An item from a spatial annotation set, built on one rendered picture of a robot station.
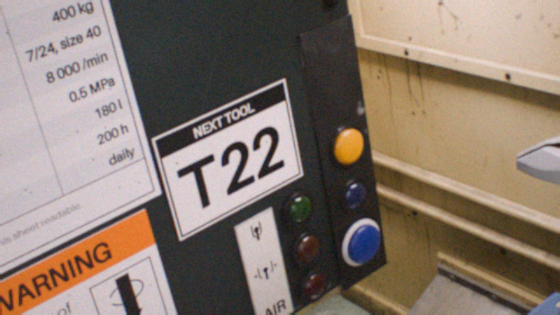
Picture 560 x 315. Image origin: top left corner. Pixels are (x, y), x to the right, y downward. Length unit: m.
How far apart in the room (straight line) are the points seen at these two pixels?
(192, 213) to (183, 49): 0.10
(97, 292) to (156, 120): 0.11
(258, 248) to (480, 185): 1.07
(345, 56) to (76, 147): 0.19
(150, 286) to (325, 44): 0.19
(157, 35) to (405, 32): 1.12
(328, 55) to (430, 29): 0.98
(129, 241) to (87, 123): 0.08
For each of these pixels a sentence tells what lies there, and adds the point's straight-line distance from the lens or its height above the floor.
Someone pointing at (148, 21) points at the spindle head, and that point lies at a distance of 0.45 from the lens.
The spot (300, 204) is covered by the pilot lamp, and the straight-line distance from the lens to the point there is 0.54.
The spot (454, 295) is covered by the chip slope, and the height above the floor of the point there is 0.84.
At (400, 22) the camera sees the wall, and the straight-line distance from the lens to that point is 1.55.
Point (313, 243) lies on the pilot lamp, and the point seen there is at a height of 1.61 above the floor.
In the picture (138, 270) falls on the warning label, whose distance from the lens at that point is 0.49.
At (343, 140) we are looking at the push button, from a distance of 0.54.
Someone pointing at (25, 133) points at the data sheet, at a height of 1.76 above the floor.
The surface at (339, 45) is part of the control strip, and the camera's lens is 0.53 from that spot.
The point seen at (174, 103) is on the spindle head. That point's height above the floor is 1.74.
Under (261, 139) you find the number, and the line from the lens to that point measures 0.51.
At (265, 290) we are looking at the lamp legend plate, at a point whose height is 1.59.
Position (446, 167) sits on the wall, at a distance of 1.62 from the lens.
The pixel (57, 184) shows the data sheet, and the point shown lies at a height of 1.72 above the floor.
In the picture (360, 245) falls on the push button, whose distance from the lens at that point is 0.58.
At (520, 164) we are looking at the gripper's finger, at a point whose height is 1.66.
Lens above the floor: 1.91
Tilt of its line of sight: 26 degrees down
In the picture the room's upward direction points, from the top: 11 degrees counter-clockwise
